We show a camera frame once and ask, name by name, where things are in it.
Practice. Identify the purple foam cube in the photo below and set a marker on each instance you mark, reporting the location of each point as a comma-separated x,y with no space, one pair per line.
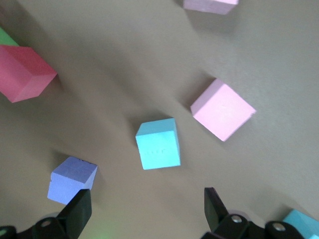
69,179

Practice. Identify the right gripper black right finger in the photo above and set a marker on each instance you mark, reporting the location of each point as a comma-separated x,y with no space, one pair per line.
224,224

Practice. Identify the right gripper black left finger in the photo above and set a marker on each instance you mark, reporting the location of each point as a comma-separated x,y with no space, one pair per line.
77,211

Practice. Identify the brown table cover sheet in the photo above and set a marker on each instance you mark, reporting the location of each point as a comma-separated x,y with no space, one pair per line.
124,62

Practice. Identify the green foam cube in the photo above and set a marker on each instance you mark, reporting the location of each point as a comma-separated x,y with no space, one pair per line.
6,38

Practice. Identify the red foam cube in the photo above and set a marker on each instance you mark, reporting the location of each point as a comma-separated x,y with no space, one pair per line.
22,72

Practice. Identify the light blue foam cube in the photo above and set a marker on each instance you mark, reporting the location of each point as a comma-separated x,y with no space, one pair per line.
302,220
158,147

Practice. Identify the pink foam cube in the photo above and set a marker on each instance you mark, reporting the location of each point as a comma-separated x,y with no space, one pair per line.
209,6
221,112

